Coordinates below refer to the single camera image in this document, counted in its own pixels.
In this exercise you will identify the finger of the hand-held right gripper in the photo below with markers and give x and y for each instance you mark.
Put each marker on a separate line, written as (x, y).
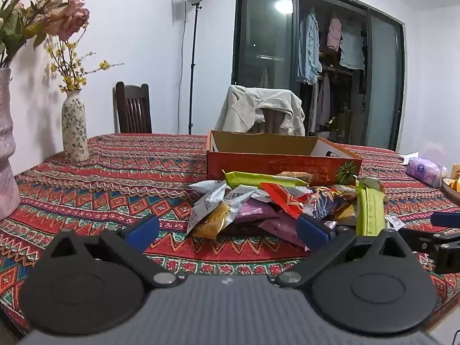
(447, 219)
(427, 238)

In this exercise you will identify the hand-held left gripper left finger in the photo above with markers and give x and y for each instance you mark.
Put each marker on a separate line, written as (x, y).
(143, 231)

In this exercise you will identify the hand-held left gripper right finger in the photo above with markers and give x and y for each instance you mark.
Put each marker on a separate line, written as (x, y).
(312, 231)

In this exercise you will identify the blue and orange snack packet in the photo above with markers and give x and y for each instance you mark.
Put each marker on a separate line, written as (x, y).
(332, 201)

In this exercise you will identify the small white snack packet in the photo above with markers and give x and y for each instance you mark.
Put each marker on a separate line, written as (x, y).
(394, 222)

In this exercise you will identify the red snack packet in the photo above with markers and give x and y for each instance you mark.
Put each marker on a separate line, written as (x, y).
(284, 197)

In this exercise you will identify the golden orange snack packet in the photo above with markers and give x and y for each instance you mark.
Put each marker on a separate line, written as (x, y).
(294, 176)

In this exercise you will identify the long lime green snack packet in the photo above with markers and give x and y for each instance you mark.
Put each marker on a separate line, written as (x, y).
(262, 179)

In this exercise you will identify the orange cardboard box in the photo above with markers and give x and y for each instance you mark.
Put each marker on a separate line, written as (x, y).
(273, 158)

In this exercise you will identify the plate of orange fruit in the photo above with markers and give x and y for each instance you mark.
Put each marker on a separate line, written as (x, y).
(453, 185)

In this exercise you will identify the purple tissue pack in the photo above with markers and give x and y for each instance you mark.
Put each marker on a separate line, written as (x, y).
(426, 171)

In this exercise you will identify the white paper sheet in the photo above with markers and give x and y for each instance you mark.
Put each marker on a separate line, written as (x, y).
(409, 158)

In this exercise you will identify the brown chair under jacket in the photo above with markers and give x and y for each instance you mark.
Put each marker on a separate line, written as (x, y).
(271, 120)

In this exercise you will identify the dark wooden chair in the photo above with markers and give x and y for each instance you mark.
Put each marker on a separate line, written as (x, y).
(133, 109)

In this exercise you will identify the white floral vase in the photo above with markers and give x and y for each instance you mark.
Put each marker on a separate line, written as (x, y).
(74, 129)

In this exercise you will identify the hanging pale pink clothes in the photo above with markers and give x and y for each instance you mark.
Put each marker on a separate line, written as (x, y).
(321, 104)

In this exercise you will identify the beige jacket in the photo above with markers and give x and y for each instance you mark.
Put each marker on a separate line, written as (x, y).
(244, 109)

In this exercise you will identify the yellow flower branches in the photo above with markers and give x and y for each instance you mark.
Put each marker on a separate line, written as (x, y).
(70, 68)

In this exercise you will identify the hanging light blue shirt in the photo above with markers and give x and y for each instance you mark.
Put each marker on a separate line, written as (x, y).
(309, 46)

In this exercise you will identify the hanging white garment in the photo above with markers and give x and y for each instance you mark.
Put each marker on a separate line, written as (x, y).
(352, 48)

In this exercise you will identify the dark sliding glass door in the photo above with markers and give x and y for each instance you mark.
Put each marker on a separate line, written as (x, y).
(264, 43)

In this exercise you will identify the hanging pink garment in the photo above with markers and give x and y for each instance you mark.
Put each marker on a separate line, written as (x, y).
(335, 34)

